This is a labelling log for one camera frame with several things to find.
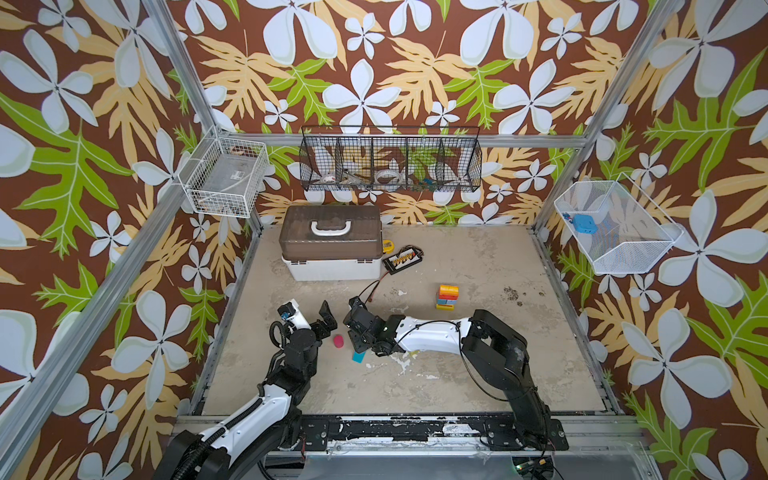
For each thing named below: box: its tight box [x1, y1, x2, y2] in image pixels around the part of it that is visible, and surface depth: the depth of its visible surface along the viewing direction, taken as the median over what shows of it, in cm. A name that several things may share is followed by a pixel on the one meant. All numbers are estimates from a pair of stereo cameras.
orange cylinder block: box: [439, 285, 459, 296], surface depth 94 cm
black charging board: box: [383, 245, 424, 275], surface depth 110 cm
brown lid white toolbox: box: [279, 205, 383, 281], surface depth 95 cm
